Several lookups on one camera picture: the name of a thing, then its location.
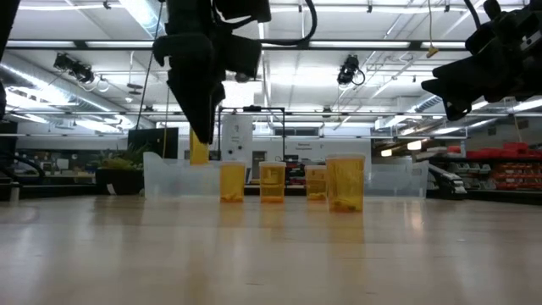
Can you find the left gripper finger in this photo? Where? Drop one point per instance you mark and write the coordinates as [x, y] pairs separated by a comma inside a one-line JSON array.
[[175, 95], [203, 110]]

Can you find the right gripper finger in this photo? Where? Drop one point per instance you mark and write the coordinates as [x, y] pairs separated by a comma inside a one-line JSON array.
[[457, 82]]

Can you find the small orange pill bottle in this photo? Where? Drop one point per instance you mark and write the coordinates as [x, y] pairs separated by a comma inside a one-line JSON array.
[[199, 154]]

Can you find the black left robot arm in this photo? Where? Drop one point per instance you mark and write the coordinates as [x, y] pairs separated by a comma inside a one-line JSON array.
[[190, 14]]

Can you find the clear plastic bin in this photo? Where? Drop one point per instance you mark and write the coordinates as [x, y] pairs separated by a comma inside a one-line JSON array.
[[398, 182], [178, 182]]

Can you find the white equipment cabinet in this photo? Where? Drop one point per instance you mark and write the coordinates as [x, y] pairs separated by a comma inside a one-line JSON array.
[[237, 135]]

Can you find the black monitor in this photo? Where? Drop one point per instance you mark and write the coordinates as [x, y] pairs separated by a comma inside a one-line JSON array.
[[152, 142]]

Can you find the black stapler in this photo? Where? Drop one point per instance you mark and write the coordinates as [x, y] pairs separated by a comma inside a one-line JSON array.
[[449, 183]]

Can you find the potted green plant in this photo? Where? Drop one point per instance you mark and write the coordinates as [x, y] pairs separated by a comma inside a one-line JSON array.
[[120, 182]]

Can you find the shelf with red bins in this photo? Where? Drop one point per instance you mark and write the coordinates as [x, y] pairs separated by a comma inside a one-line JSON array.
[[512, 169]]

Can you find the overhead light bar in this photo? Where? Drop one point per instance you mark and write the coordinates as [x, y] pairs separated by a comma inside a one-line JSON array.
[[360, 44]]

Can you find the cluttered background workbench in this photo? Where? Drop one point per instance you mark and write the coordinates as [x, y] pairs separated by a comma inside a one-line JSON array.
[[63, 163]]

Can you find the thin black metal frame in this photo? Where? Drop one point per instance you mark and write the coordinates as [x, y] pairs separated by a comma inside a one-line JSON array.
[[252, 108]]

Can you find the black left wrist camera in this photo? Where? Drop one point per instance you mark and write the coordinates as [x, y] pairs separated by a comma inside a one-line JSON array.
[[243, 55]]

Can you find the black hanging ceiling camera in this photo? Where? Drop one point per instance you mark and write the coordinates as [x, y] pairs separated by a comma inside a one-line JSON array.
[[348, 70]]

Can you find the silver ventilation duct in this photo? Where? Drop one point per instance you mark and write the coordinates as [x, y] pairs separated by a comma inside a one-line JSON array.
[[38, 84]]

